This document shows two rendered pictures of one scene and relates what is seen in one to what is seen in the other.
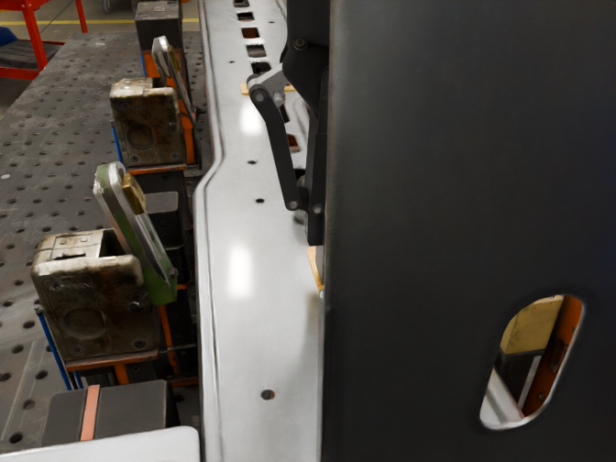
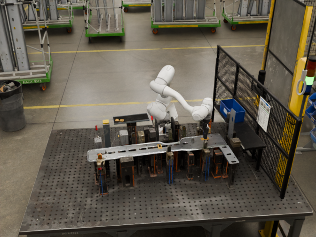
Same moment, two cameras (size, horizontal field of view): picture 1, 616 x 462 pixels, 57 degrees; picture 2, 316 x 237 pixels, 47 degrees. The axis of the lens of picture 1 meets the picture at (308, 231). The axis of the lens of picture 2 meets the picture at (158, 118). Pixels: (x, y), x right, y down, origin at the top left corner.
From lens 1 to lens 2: 3.55 m
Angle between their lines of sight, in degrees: 73
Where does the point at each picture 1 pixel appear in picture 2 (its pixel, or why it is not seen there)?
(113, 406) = (217, 152)
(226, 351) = (211, 146)
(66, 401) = (217, 154)
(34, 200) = (145, 205)
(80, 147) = (121, 204)
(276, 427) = (217, 143)
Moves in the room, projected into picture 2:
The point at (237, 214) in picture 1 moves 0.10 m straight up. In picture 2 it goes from (193, 146) to (193, 138)
